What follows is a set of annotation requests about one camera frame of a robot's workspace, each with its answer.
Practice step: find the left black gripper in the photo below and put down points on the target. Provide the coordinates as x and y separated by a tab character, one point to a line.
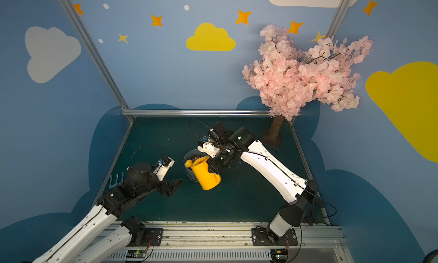
166	186

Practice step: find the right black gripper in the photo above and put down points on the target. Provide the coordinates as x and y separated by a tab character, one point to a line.
217	159

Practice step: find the yellow plastic watering can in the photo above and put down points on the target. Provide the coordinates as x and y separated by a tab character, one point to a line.
207	180

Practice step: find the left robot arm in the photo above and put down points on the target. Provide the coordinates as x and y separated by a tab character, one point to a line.
139	181

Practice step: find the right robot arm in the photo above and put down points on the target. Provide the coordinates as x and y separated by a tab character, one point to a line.
296	191

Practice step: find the blue garden hand fork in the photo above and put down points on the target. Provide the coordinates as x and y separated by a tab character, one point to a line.
119	178

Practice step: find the left green circuit board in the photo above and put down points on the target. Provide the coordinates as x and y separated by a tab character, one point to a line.
138	255

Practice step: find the green circuit board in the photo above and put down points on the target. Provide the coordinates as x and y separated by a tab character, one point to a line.
138	255
279	256

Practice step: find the right green circuit board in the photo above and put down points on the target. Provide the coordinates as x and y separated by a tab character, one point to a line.
279	256

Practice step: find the pink artificial blossom tree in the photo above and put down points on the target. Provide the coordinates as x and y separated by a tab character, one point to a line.
287	78

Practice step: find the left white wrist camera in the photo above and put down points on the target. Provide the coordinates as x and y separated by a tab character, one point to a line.
162	167

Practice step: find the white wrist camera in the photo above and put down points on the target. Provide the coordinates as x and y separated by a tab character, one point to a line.
162	167
208	146

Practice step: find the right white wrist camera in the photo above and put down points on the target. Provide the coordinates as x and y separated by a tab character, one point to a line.
208	146

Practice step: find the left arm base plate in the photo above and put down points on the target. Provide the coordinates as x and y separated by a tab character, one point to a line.
150	236

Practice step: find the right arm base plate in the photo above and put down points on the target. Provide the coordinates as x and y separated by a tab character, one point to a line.
265	237

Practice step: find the aluminium frame back rail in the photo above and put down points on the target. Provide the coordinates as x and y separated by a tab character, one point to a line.
194	113

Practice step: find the aluminium front rail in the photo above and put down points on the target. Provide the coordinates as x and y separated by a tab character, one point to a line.
220	242

